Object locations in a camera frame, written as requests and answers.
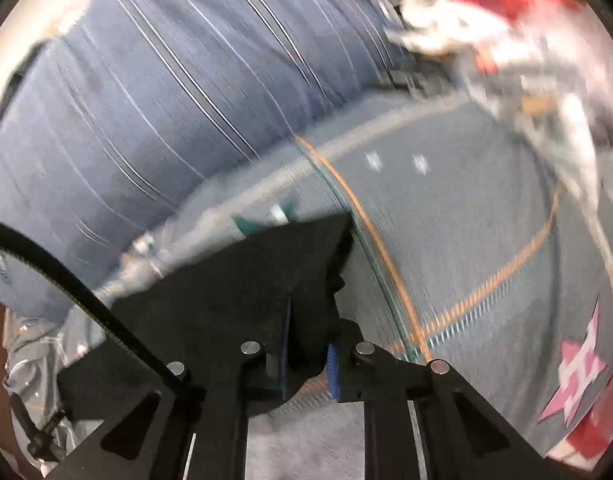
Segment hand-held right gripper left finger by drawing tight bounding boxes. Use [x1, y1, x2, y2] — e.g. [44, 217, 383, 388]
[45, 300, 293, 480]

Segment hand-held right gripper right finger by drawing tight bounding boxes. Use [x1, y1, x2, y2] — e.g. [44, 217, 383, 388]
[325, 339, 568, 480]

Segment black pants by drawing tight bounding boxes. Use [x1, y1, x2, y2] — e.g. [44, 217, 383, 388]
[56, 211, 362, 407]

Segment grey printed blanket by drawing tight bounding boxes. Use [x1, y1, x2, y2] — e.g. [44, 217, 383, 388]
[86, 92, 613, 480]

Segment grey shiny cloth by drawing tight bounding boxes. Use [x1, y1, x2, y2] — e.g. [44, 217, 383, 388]
[3, 305, 103, 476]

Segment blue striped cloth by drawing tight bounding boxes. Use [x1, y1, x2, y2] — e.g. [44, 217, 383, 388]
[0, 0, 405, 322]

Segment white blurred object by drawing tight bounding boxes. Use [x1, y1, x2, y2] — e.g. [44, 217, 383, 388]
[385, 0, 613, 311]

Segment black cable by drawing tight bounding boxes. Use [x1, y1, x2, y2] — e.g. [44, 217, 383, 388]
[0, 217, 188, 392]

